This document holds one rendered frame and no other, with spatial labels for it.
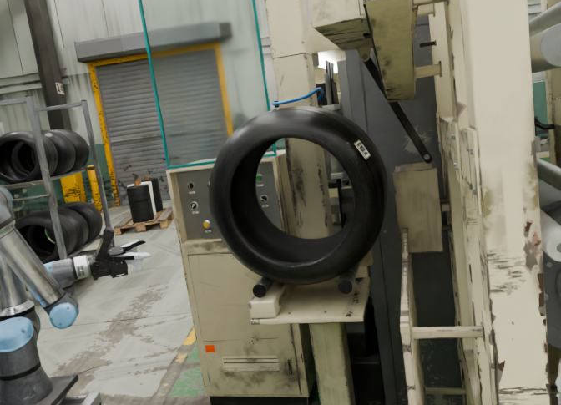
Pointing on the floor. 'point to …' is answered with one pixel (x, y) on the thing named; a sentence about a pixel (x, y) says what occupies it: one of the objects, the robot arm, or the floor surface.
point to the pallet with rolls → (144, 207)
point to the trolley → (12, 160)
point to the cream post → (307, 173)
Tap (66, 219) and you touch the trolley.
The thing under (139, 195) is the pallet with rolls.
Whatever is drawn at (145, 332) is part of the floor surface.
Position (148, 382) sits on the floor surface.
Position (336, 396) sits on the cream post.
